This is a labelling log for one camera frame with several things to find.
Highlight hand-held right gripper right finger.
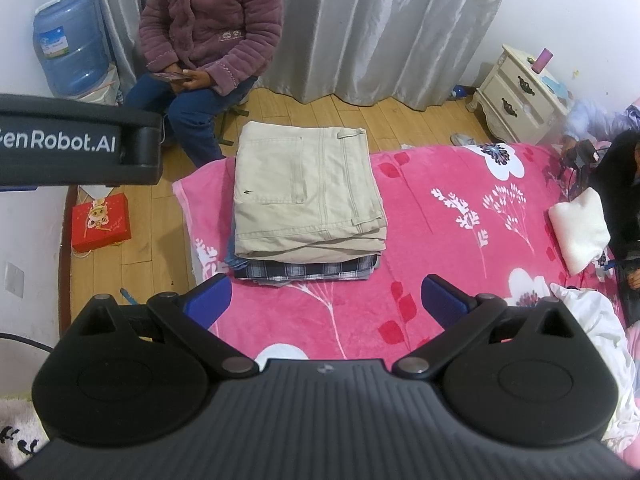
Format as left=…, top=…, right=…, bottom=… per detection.
left=393, top=274, right=578, bottom=380

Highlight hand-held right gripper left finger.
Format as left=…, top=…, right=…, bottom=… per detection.
left=79, top=274, right=260, bottom=380

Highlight beige pants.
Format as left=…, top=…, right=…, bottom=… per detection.
left=232, top=121, right=388, bottom=263

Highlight blue jeans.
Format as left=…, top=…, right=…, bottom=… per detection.
left=224, top=220, right=241, bottom=268

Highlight blue water bottle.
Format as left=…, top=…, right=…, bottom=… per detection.
left=32, top=0, right=113, bottom=98

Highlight pink floral blanket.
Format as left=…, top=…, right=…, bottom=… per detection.
left=172, top=142, right=626, bottom=376

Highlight black white plaid shirt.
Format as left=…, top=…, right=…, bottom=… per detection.
left=235, top=255, right=381, bottom=286

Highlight red box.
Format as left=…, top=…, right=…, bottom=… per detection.
left=71, top=194, right=133, bottom=255

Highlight cream sweater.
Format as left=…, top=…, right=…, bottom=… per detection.
left=547, top=187, right=612, bottom=276

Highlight green stool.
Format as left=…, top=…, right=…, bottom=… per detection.
left=214, top=77, right=261, bottom=147

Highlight cream nightstand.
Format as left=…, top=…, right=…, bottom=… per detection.
left=469, top=44, right=573, bottom=145

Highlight white shaggy rug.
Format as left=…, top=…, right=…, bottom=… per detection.
left=0, top=395, right=51, bottom=466

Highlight light blue paper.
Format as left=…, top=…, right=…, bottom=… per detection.
left=542, top=75, right=570, bottom=101

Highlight grey curtain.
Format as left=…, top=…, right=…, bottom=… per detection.
left=95, top=0, right=521, bottom=108

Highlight white wall socket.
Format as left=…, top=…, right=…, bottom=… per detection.
left=4, top=262, right=25, bottom=297

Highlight black cable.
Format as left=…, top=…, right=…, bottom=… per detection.
left=0, top=332, right=56, bottom=353

